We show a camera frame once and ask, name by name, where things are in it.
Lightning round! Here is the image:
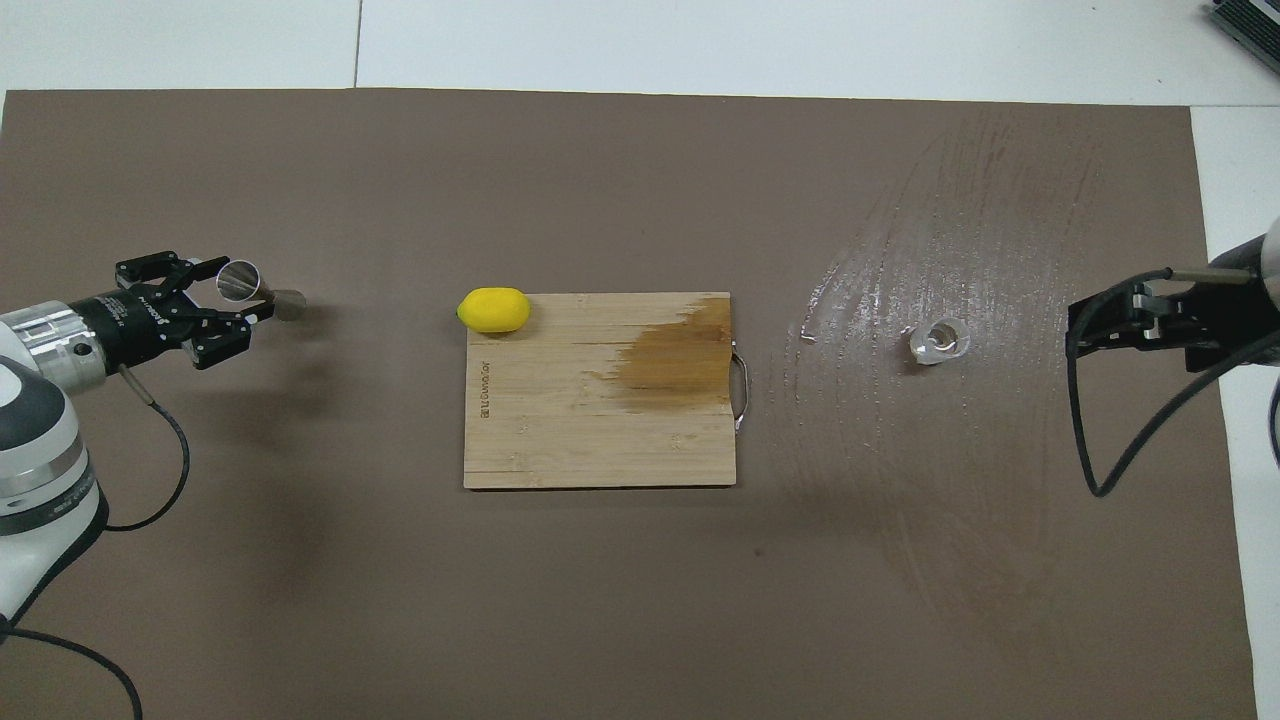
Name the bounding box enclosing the steel double jigger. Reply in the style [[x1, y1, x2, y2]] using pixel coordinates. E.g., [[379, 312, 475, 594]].
[[215, 258, 308, 323]]

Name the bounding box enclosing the brown table mat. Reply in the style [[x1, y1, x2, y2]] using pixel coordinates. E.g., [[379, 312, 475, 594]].
[[0, 88, 1259, 720]]

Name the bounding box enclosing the grey ribbed device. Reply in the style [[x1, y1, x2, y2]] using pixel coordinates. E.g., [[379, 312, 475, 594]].
[[1203, 0, 1280, 73]]

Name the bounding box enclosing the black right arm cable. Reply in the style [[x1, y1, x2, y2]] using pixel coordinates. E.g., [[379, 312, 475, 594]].
[[1063, 266, 1280, 498]]

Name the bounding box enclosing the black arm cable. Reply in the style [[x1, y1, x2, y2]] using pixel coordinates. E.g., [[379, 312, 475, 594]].
[[0, 362, 193, 720], [1063, 266, 1280, 498]]

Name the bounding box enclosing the small clear glass cup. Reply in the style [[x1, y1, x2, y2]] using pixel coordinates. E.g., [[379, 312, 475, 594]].
[[905, 317, 973, 367]]

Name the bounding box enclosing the bamboo cutting board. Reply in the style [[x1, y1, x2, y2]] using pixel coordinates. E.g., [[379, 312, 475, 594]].
[[462, 291, 749, 491]]

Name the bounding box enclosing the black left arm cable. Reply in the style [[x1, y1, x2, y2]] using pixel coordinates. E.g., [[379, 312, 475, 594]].
[[0, 362, 193, 720]]

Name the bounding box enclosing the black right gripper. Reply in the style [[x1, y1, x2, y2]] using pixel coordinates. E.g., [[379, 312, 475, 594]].
[[1067, 235, 1280, 374]]

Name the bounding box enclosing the yellow lemon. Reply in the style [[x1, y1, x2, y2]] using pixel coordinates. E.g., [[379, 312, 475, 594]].
[[456, 286, 532, 334]]

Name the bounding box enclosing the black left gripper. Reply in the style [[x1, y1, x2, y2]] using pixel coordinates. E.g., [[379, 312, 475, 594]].
[[72, 253, 278, 372]]

